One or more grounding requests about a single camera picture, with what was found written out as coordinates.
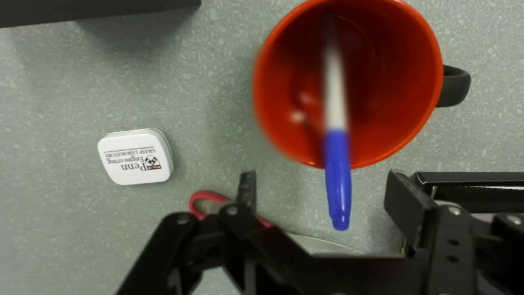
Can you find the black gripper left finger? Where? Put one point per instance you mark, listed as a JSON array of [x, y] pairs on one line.
[[239, 246]]

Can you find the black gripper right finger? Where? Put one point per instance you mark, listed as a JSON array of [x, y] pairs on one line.
[[463, 251]]

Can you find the white marker blue cap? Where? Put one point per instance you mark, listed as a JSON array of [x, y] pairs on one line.
[[336, 158]]

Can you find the small white printed tin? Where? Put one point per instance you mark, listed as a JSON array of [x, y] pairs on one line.
[[134, 156]]

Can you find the black mug orange inside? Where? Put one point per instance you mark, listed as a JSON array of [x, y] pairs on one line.
[[381, 82]]

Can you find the long black product box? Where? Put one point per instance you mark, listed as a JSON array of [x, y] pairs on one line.
[[82, 10]]

